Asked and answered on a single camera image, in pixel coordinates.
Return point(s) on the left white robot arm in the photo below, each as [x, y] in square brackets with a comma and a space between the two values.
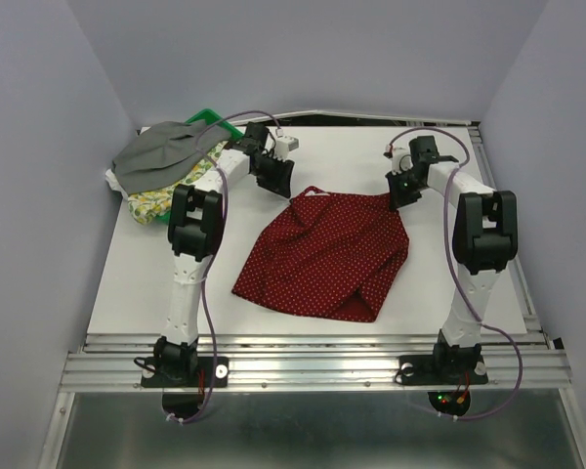
[195, 232]

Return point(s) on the red polka dot skirt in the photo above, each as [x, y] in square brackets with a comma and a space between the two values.
[327, 255]

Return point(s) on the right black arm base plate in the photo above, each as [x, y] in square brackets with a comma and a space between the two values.
[426, 370]

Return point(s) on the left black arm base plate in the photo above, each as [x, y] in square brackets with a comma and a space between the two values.
[169, 376]

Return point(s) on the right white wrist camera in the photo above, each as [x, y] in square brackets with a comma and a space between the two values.
[401, 159]

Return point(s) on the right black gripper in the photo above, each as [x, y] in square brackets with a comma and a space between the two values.
[397, 198]

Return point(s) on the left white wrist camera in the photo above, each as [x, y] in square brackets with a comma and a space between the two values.
[284, 145]

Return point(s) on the yellow lemon print skirt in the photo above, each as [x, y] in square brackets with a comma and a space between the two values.
[155, 205]

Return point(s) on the grey skirt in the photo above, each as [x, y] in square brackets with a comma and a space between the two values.
[134, 166]

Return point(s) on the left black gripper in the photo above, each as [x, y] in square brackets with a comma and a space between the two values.
[278, 184]

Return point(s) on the aluminium frame rail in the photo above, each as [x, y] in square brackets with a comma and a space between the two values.
[298, 363]

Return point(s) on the green plastic tray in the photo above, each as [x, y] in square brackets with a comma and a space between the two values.
[180, 143]

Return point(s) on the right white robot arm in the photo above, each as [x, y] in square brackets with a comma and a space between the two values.
[480, 240]

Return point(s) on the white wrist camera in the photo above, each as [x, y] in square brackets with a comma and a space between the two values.
[284, 145]
[401, 159]

